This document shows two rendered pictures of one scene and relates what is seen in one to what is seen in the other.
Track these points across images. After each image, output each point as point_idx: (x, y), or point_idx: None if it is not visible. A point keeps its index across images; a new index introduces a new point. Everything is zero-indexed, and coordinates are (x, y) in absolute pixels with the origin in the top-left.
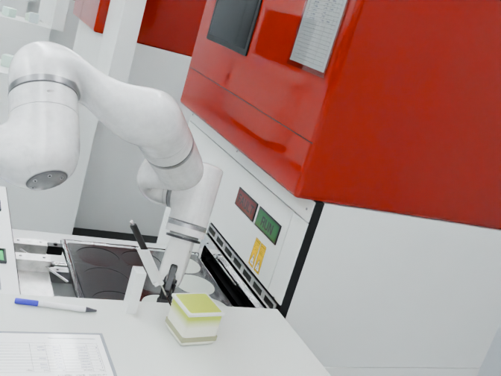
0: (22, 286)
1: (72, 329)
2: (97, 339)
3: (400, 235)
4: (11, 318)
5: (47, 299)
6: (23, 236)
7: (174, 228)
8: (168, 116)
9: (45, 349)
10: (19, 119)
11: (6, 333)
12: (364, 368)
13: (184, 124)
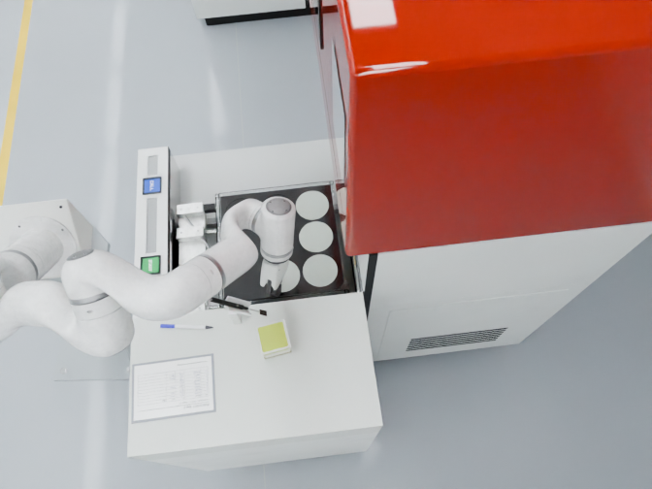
0: (184, 262)
1: (195, 350)
2: (209, 361)
3: (472, 251)
4: (158, 344)
5: (182, 317)
6: (200, 163)
7: (263, 255)
8: (176, 313)
9: (175, 377)
10: (80, 329)
11: (153, 363)
12: (460, 298)
13: (199, 296)
